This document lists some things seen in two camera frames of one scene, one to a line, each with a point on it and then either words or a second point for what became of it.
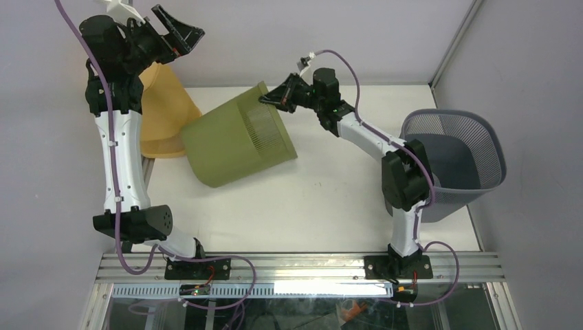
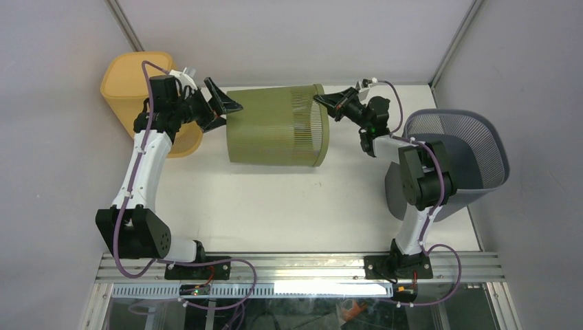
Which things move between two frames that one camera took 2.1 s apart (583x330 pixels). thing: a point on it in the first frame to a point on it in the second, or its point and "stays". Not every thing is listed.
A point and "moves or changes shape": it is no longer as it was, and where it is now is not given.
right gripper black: x=283 y=96 to x=336 y=104
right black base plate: x=383 y=267 stays
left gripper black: x=184 y=37 to x=211 y=119
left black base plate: x=213 y=269 stays
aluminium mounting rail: x=298 y=269 stays
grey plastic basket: x=465 y=156 stays
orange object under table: x=354 y=311 stays
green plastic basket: x=237 y=141 moves or changes shape
